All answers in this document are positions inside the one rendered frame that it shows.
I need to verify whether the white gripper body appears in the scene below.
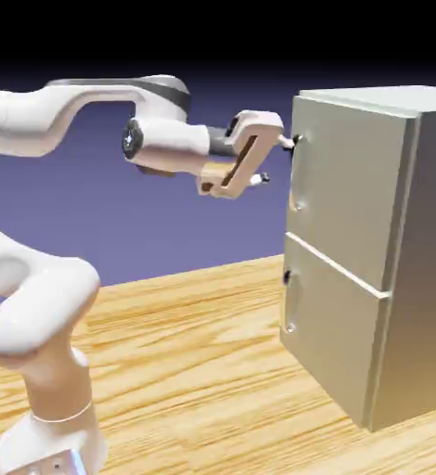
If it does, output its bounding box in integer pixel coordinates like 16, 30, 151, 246
210, 109, 285, 200

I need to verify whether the large grey-green cabinet door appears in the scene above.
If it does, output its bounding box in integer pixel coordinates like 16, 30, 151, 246
284, 95, 422, 293

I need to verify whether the grey-green metal cabinet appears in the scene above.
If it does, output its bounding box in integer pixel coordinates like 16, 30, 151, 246
279, 85, 436, 433

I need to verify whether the small grey-green cabinet door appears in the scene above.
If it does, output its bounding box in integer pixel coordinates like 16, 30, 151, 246
279, 232, 391, 432

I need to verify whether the long metal door handle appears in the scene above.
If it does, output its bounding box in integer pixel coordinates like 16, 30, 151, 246
289, 133, 310, 212

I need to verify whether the short metal door handle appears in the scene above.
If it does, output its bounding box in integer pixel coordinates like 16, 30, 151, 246
283, 269, 301, 334

